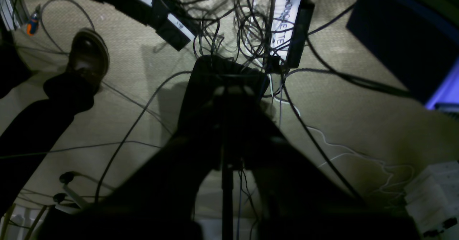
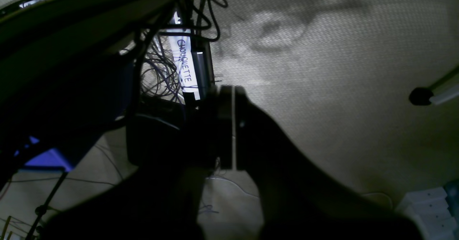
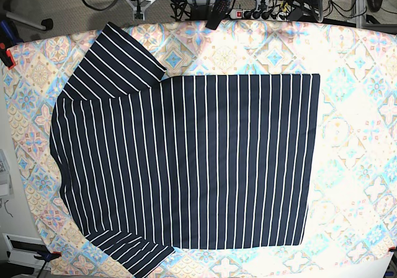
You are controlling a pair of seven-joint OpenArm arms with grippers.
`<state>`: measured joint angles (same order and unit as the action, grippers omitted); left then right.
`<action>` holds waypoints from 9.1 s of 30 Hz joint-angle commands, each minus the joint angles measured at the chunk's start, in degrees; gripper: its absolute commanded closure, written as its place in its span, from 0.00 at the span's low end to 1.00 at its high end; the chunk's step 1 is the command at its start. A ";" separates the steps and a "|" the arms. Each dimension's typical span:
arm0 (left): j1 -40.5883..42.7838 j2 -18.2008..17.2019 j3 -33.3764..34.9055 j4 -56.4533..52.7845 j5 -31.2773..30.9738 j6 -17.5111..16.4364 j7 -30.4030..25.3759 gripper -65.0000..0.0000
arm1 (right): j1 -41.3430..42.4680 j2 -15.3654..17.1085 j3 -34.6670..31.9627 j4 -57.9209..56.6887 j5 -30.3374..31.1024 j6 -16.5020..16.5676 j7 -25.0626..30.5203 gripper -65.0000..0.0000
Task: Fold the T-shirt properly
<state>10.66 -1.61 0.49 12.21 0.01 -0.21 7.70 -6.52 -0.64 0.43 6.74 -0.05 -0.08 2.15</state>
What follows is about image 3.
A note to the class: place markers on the white power strip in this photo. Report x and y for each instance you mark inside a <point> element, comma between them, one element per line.
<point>244,14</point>

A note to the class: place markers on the orange black clamp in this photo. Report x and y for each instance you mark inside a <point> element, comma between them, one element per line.
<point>47,256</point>
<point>6,57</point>

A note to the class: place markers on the navy white striped T-shirt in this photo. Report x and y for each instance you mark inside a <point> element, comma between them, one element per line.
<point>149,164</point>

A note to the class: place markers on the orange black clamp lower left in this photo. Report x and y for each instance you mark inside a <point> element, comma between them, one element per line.
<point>47,256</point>

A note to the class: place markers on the white box at left edge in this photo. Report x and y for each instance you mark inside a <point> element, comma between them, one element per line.
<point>6,191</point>

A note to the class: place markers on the black remote control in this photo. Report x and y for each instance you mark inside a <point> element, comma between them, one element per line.
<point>218,12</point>

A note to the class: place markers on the orange black clamp upper left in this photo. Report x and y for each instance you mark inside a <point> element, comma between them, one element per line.
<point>6,57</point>

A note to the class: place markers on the patterned pastel tablecloth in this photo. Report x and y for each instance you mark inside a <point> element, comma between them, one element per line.
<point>352,215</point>

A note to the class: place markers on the white black tray lower left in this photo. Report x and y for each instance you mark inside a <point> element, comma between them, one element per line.
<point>23,250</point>

